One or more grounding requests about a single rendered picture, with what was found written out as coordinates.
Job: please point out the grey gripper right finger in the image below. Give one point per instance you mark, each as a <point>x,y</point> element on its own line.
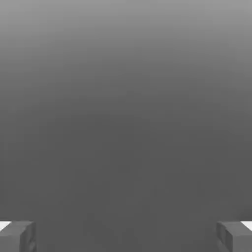
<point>237,239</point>

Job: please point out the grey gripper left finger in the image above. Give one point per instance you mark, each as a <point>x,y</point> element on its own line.
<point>13,238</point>

